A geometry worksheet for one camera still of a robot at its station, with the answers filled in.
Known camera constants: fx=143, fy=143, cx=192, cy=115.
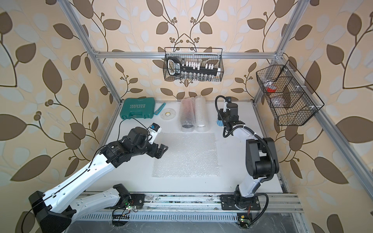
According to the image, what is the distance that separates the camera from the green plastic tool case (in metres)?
1.10

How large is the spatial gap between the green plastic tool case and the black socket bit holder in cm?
38

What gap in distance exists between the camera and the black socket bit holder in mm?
836
